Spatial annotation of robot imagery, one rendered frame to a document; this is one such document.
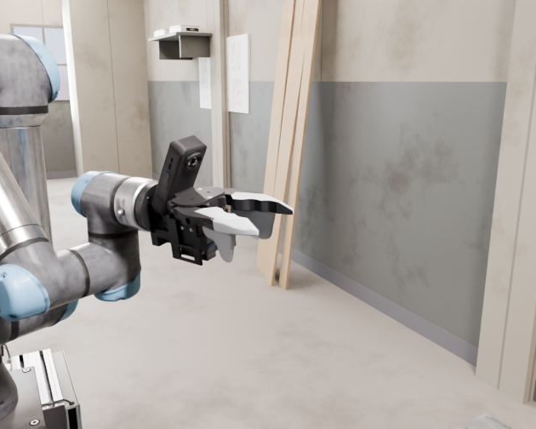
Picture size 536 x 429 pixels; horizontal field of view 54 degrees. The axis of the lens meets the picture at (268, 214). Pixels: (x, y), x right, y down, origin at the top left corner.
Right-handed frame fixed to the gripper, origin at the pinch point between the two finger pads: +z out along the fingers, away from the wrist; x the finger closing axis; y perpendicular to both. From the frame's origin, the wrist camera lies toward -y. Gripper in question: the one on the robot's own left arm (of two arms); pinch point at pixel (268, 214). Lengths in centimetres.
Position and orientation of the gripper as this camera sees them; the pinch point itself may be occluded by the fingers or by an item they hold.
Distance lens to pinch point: 62.1
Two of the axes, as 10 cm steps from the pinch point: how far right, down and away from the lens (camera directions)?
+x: -5.9, 3.3, -7.4
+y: 0.8, 9.3, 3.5
